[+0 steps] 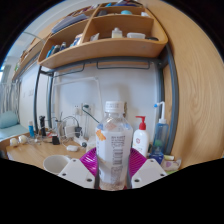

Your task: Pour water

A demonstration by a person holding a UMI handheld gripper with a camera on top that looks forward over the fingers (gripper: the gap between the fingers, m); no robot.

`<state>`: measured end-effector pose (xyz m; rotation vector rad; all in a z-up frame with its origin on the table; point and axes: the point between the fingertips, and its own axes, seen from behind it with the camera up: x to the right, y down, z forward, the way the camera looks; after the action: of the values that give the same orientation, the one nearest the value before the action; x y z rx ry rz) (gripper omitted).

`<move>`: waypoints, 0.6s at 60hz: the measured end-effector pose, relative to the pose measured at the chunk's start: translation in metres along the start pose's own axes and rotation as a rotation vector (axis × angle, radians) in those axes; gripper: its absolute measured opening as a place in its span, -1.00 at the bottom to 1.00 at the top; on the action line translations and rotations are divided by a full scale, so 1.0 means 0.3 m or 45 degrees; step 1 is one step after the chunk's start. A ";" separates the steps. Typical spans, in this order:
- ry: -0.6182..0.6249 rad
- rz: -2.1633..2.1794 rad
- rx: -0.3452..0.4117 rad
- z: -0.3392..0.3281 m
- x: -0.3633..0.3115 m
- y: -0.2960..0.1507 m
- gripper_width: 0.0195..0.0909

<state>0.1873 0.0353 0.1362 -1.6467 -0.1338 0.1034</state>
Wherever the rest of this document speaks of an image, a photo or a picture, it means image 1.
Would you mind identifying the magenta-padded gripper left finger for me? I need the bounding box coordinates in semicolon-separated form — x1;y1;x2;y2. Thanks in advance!
57;147;101;190

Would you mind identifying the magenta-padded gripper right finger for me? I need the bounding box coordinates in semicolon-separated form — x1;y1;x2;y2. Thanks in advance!
126;148;168;190

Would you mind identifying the clear plastic water bottle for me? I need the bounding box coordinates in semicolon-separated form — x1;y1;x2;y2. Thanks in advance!
95;100;134;192

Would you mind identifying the small dark blue bottle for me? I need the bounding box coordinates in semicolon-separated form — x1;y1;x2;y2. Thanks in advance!
148;139;165;165

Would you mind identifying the cream white cup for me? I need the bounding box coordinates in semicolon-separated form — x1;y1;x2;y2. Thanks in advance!
42;154;72;176

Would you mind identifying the pink and white packet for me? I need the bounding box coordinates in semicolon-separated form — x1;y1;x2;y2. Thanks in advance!
160;156;183;173

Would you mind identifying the small white oval case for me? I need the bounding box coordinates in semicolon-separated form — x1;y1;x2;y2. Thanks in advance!
65;144;79;153

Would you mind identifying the white power strip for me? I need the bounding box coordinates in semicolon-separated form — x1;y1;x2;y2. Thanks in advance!
72;135;88;148

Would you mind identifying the white bottle with red pump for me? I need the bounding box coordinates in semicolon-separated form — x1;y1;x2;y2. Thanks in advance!
132;115;150;158

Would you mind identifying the black charger block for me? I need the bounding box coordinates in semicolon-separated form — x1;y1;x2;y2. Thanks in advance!
51;133;61;146

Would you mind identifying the blue spray bottle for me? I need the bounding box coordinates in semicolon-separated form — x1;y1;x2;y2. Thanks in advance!
153;101;170;149

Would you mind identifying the black slim bottle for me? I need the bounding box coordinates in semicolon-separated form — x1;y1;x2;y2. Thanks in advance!
38;115;47;137

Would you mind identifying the small white round figure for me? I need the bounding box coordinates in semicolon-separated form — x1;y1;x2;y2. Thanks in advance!
9;137;19;148
18;134;29;145

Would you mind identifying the teal bedding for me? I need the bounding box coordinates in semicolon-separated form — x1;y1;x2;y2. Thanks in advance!
0;110;29;141

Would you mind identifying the wooden wardrobe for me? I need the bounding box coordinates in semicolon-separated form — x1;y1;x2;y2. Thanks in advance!
143;0;224;169

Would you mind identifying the wooden shelf unit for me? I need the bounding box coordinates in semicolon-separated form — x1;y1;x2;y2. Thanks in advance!
37;0;169;70

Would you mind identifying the grey metal desk frame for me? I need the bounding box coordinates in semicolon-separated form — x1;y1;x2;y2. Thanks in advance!
32;43;180;156

